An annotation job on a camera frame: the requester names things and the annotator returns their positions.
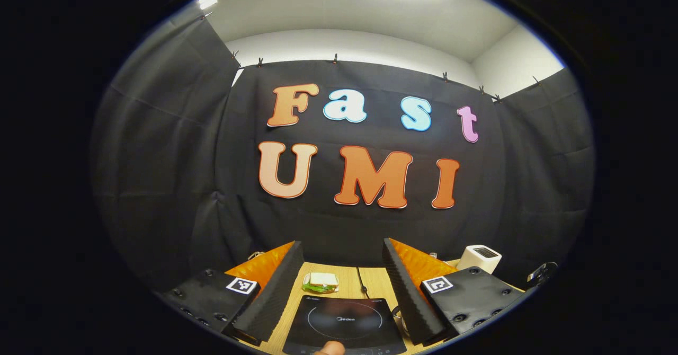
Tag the sandwich with lettuce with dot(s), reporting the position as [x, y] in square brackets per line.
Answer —
[320, 279]

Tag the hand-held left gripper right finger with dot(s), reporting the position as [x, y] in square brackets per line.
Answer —
[410, 296]

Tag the row of black cloth clips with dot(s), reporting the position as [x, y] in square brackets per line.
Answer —
[335, 59]

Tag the black induction cooktop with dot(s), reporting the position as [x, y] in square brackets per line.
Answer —
[365, 334]

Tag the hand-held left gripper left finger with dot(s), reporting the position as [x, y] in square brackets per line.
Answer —
[275, 296]

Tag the ceiling light panel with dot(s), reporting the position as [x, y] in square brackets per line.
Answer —
[207, 0]

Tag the white toaster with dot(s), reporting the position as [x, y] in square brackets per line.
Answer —
[476, 262]

